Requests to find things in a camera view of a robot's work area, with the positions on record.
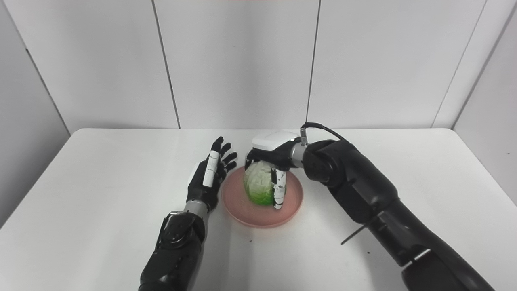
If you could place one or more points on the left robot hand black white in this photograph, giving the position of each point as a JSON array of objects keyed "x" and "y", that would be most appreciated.
[{"x": 208, "y": 182}]

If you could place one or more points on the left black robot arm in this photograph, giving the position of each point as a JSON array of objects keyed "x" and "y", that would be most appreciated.
[{"x": 177, "y": 250}]

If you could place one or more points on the pink round plate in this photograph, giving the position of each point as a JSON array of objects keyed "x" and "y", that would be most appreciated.
[{"x": 295, "y": 202}]

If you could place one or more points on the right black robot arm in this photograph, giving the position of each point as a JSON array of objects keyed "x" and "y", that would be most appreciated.
[{"x": 371, "y": 206}]

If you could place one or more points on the green white cabbage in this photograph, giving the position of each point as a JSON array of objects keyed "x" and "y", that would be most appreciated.
[{"x": 259, "y": 184}]

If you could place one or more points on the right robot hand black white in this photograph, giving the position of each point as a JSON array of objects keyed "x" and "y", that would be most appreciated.
[{"x": 274, "y": 157}]

